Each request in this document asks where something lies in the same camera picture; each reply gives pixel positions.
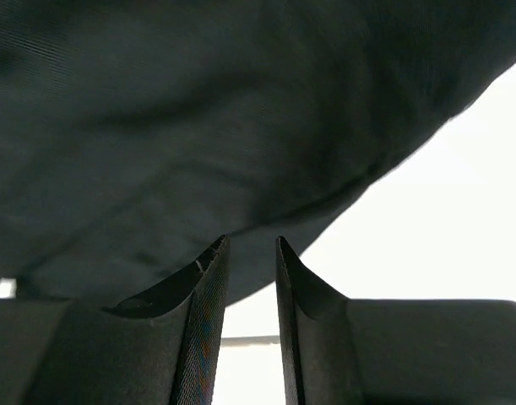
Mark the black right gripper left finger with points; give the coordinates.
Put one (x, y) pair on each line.
(158, 347)

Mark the black pleated skirt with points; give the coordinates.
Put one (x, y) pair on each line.
(135, 133)

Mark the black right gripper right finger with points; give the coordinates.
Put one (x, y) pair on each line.
(336, 350)

